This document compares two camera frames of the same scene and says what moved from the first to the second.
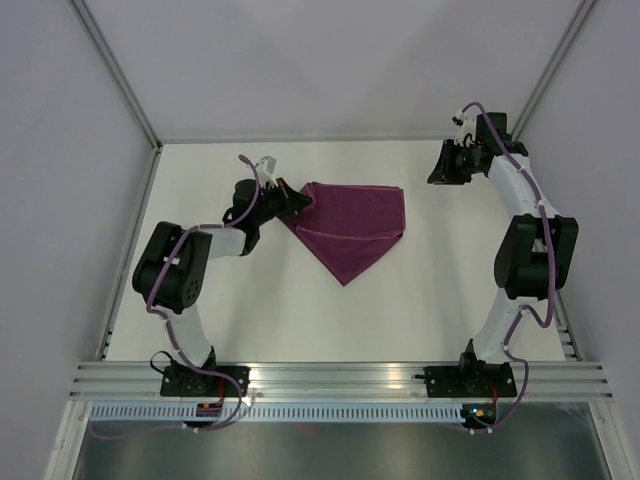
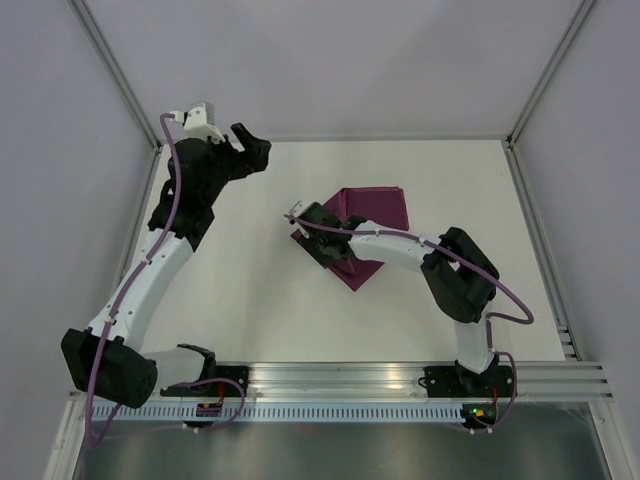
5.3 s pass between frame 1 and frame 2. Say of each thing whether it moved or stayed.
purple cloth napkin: moved
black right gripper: moved
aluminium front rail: stayed
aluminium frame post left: stayed
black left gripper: moved
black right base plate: stayed
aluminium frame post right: stayed
